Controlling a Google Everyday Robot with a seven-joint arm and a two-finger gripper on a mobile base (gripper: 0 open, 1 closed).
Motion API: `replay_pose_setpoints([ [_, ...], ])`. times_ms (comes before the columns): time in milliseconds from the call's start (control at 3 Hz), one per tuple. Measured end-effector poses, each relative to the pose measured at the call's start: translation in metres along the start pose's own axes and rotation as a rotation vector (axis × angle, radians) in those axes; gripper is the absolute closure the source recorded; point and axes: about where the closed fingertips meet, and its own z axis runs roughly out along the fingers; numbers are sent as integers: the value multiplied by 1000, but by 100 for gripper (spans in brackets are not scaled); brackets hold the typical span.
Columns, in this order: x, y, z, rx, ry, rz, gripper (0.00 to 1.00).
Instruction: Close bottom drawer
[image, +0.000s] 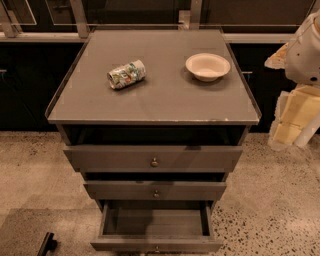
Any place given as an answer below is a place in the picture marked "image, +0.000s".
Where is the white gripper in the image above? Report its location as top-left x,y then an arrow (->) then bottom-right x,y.
264,10 -> 320,151

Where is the grey drawer cabinet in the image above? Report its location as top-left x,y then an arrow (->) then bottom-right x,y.
44,28 -> 262,214

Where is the grey middle drawer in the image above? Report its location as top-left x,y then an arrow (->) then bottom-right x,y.
84,181 -> 226,201

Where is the grey drawer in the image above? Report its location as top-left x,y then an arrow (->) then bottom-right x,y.
64,145 -> 242,173
84,181 -> 226,201
91,200 -> 222,253

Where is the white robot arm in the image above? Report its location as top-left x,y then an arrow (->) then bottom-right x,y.
264,10 -> 320,151

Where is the grey top drawer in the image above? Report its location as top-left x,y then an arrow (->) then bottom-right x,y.
64,145 -> 242,173

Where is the black object on floor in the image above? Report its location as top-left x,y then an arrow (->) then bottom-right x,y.
37,232 -> 57,256

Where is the white paper bowl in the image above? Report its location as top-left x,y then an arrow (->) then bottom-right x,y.
185,53 -> 231,82

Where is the metal window railing frame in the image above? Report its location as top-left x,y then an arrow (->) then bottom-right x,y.
0,0 -> 320,44

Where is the grey bottom drawer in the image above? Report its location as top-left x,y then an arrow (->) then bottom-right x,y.
91,200 -> 222,253

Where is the crushed printed soda can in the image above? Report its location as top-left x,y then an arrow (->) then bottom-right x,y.
107,60 -> 146,90

